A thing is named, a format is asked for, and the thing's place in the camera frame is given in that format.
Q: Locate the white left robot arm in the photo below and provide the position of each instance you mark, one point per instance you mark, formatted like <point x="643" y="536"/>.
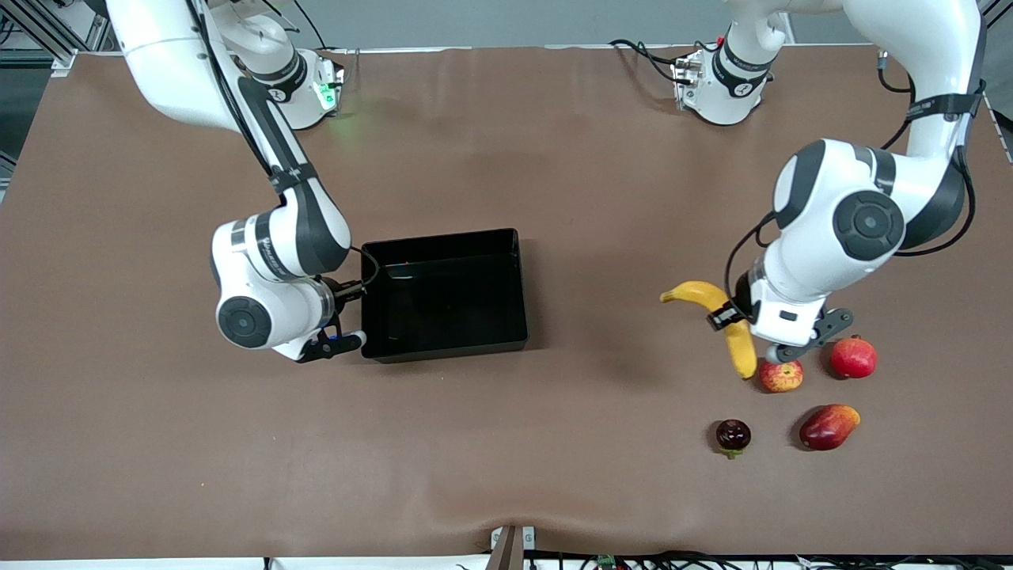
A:
<point x="863" y="222"/>

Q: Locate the aluminium frame profile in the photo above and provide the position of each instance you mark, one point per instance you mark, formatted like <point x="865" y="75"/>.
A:
<point x="47" y="32"/>
<point x="999" y="12"/>

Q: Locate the red yellow apple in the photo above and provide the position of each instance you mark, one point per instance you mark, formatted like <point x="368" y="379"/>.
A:
<point x="782" y="378"/>

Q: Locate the grey table clamp bracket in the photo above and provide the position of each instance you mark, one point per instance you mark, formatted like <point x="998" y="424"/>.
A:
<point x="510" y="546"/>

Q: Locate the brown table cover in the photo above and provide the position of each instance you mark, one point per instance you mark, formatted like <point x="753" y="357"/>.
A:
<point x="506" y="443"/>

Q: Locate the red pomegranate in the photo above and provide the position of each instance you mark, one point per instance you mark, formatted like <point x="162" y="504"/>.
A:
<point x="853" y="358"/>

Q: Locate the yellow banana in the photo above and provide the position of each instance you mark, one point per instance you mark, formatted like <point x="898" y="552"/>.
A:
<point x="696" y="291"/>

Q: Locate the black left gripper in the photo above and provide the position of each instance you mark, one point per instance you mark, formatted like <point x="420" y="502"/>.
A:
<point x="741" y="307"/>

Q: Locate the red mango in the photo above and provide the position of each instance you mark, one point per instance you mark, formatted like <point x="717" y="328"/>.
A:
<point x="827" y="428"/>

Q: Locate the black plastic box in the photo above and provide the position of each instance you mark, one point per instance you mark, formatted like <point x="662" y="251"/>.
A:
<point x="451" y="309"/>

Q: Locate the dark purple mangosteen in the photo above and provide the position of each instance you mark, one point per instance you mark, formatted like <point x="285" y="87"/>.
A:
<point x="733" y="435"/>

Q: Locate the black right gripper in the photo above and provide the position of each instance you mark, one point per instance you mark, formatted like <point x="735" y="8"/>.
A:
<point x="346" y="290"/>

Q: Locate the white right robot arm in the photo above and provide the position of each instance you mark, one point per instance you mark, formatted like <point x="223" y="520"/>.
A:
<point x="293" y="229"/>

